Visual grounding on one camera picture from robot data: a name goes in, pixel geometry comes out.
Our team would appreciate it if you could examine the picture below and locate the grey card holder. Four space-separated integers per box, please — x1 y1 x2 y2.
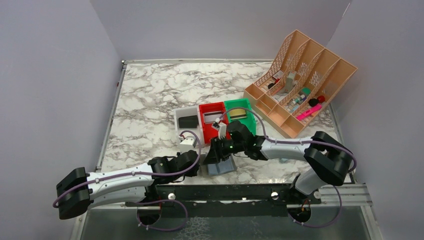
199 154 237 178

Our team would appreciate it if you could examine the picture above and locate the green plastic bin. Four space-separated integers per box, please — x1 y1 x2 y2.
223 98 256 135

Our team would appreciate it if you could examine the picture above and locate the red plastic bin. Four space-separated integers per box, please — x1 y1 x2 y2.
198 101 226 145

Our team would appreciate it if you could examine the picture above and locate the black card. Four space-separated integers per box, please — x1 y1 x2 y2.
177 115 199 129

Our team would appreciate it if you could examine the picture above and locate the white plastic bin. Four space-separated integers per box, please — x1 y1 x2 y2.
173 105 205 146

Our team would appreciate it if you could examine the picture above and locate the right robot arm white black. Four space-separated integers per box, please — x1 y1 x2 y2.
203 120 355 199

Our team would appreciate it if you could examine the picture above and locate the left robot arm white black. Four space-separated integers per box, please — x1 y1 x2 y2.
52 150 200 220

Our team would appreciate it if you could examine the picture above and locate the gold card with stripe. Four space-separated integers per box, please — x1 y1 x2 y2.
228 108 247 121

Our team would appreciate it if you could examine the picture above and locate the silver card with stripe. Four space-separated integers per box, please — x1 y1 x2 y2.
203 111 223 125

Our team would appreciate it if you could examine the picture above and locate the pink highlighter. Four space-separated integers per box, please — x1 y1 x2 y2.
295 103 322 121

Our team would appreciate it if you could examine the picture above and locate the red white small box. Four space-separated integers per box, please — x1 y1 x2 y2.
272 70 284 81

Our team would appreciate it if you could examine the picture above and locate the green capped glue stick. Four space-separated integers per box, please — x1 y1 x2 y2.
294 87 311 104

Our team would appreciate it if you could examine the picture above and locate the grey box in organizer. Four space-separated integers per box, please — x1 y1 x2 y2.
283 70 297 94

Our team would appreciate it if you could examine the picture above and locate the peach desk organizer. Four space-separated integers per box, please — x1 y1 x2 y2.
243 30 358 138

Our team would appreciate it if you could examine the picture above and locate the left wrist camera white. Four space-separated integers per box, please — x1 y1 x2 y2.
178 136 197 153

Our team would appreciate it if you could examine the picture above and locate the black mounting rail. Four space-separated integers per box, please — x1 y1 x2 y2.
124 183 321 218

